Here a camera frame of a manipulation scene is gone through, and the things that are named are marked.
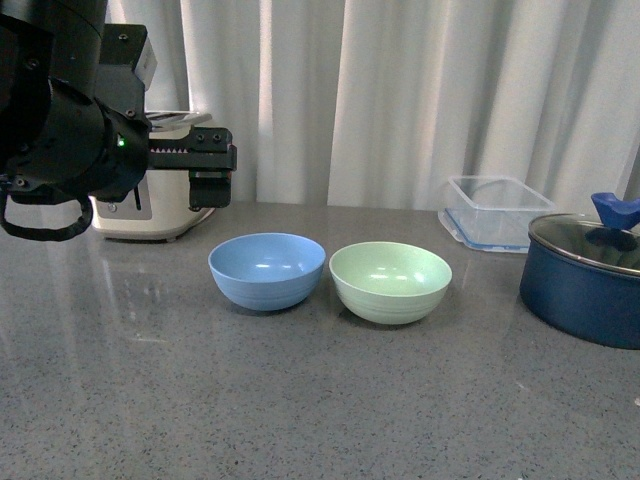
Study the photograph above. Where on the cream two-slot toaster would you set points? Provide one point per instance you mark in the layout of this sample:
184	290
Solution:
158	209

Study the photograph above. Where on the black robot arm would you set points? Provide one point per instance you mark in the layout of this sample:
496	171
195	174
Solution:
73	117

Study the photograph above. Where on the glass pot lid blue knob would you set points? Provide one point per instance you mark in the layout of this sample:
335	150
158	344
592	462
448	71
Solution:
608	240

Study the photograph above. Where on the white curtain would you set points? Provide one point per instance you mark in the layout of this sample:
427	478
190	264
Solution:
379	103

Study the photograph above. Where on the blue bowl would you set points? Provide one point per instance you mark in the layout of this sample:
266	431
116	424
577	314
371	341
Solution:
267	271

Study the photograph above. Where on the clear plastic food container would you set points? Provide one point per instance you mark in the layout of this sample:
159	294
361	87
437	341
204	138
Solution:
492	213

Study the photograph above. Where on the blue cooking pot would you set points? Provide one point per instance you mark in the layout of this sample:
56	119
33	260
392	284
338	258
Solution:
587	302

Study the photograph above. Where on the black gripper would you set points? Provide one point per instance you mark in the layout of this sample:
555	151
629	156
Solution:
208	155

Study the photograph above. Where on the green bowl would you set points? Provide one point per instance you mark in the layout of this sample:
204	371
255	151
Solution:
389	283

